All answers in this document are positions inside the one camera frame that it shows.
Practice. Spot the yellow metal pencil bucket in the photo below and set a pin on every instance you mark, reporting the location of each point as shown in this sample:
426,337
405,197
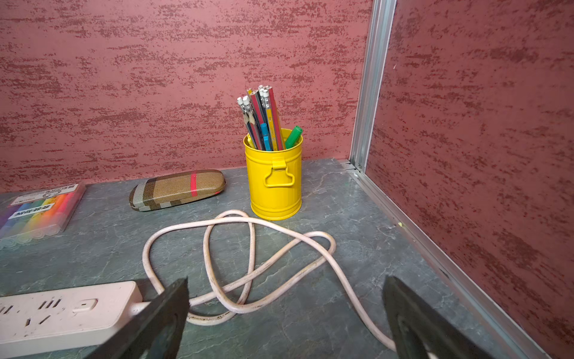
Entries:
275,181

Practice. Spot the rainbow highlighter pack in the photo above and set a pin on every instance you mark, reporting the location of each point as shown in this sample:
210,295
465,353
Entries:
39,214

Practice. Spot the pink power strip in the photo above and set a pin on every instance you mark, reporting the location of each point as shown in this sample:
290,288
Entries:
71,318

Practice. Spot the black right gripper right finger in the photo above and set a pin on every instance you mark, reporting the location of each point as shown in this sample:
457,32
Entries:
419,331

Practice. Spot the green marker in bucket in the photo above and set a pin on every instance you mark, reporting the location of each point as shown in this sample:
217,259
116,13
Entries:
293,138

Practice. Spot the plaid brown glasses case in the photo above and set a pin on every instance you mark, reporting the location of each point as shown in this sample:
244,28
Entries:
176,189

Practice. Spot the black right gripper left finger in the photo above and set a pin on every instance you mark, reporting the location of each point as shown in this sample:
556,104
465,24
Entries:
156,332

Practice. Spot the aluminium corner post right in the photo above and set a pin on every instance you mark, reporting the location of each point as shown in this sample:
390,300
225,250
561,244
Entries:
377,45

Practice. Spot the bundle of colored pencils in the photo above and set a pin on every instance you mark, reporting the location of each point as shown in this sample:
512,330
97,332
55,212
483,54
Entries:
261,117

